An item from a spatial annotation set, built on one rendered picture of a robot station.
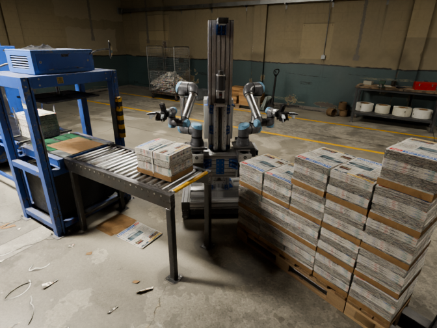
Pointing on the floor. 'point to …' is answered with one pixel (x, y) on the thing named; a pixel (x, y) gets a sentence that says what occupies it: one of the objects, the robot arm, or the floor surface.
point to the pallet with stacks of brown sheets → (242, 97)
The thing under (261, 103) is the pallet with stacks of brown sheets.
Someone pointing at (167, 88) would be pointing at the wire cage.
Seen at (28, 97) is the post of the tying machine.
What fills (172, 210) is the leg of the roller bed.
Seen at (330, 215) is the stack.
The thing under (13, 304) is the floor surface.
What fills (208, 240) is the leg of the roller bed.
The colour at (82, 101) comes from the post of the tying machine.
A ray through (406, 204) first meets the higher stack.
